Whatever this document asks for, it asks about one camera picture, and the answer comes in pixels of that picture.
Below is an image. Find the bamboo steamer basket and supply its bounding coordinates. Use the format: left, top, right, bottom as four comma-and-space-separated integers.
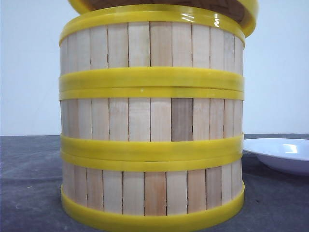
60, 156, 245, 232
59, 5, 245, 100
61, 98, 243, 169

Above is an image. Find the woven bamboo steamer lid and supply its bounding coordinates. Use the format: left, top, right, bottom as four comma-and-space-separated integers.
69, 0, 258, 37

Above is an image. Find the white plate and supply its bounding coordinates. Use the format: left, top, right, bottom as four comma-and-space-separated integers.
243, 138, 309, 176

